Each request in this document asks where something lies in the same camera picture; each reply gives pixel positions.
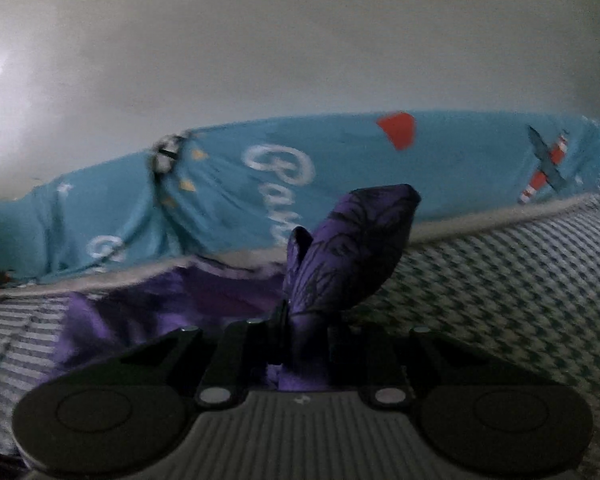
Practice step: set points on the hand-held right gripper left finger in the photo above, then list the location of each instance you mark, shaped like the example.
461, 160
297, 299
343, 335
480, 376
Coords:
276, 332

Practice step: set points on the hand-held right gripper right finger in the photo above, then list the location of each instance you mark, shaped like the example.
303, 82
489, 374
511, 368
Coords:
336, 347

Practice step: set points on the purple floral garment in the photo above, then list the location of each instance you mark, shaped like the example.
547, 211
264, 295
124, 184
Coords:
360, 240

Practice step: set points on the houndstooth mattress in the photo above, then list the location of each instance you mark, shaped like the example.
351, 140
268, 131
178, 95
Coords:
505, 285

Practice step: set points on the teal printed bed bumper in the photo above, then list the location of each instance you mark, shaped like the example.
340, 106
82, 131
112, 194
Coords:
455, 170

